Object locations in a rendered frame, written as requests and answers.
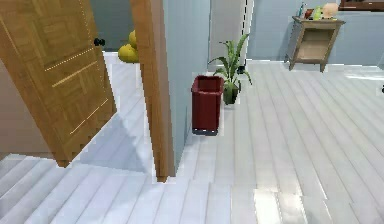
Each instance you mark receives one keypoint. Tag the green house plant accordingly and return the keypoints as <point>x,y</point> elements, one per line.
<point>231,70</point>

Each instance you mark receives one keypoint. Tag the brown wooden side table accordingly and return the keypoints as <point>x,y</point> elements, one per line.
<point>313,41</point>

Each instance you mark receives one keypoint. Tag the brown wooden room door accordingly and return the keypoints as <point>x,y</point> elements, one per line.
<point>56,76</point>

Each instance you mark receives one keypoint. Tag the dark framed picture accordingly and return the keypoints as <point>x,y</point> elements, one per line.
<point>361,5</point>

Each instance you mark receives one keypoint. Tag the dark red bin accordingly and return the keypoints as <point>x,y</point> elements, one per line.
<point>206,106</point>

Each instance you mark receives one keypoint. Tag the yellow round cushion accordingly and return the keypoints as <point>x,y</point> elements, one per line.
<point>129,51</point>

